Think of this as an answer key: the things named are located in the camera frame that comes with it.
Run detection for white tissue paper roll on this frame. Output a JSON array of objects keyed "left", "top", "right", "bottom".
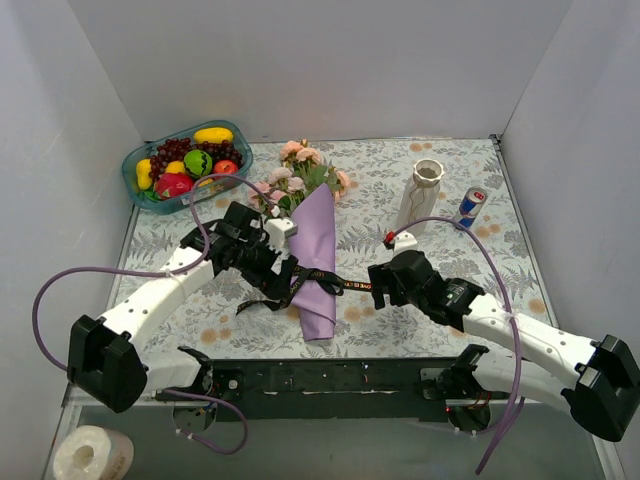
[{"left": 52, "top": 425, "right": 134, "bottom": 480}]

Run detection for yellow toy mango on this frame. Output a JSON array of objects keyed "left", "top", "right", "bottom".
[{"left": 193, "top": 127, "right": 234, "bottom": 144}]

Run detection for purple wrapping paper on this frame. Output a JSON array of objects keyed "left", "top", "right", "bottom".
[{"left": 289, "top": 184, "right": 336, "bottom": 342}]

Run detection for floral patterned table mat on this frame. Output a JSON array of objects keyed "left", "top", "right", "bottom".
[{"left": 101, "top": 138, "right": 559, "bottom": 361}]

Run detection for teal plastic fruit basket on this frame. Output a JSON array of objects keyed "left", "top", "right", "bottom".
[{"left": 122, "top": 120, "right": 253, "bottom": 215}]

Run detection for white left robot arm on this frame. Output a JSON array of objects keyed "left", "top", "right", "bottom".
[{"left": 67, "top": 202, "right": 298, "bottom": 413}]

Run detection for black gold-lettered ribbon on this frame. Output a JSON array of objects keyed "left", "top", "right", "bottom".
[{"left": 236, "top": 266, "right": 371, "bottom": 314}]

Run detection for pink flower bunch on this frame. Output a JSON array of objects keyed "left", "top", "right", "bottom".
[{"left": 248, "top": 139, "right": 353, "bottom": 217}]

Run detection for blue silver energy drink can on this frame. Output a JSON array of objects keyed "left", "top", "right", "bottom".
[{"left": 453, "top": 187, "right": 488, "bottom": 228}]

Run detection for green toy watermelon ball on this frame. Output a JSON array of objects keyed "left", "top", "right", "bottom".
[{"left": 183, "top": 149, "right": 213, "bottom": 179}]

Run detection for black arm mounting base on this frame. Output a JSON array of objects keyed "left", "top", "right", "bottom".
[{"left": 157, "top": 345, "right": 507, "bottom": 430}]

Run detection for pink toy dragon fruit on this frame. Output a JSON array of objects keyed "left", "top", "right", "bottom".
[{"left": 154, "top": 173, "right": 194, "bottom": 200}]

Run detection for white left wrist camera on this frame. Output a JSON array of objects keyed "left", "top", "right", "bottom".
[{"left": 250, "top": 216, "right": 298, "bottom": 256}]

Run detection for small yellow toy fruit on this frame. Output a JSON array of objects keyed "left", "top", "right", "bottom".
[{"left": 165, "top": 161, "right": 186, "bottom": 174}]

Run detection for dark red toy grapes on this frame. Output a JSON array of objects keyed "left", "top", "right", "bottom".
[{"left": 149, "top": 138, "right": 244, "bottom": 182}]

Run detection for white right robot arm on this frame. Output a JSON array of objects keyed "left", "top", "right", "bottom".
[{"left": 368, "top": 250, "right": 639, "bottom": 442}]

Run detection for red toy apple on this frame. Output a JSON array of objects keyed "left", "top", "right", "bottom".
[{"left": 212, "top": 159, "right": 239, "bottom": 174}]

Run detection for white ribbed ceramic vase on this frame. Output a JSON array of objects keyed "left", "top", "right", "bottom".
[{"left": 395, "top": 158, "right": 444, "bottom": 228}]

